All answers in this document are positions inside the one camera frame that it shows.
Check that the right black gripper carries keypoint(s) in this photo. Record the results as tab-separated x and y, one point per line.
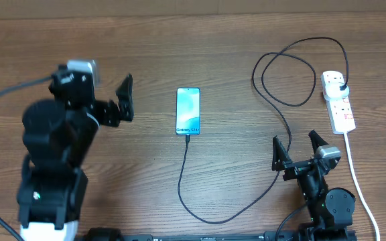
280	159

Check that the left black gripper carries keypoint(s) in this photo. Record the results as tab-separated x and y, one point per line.
112	117

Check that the blue Galaxy smartphone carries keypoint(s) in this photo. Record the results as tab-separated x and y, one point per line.
188	111

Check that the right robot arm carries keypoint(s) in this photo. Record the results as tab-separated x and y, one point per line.
330	210

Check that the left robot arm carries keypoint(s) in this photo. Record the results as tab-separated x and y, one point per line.
57	134

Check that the white power strip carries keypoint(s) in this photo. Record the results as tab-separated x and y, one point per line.
339	110

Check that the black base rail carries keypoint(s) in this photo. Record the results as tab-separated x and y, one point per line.
114	234

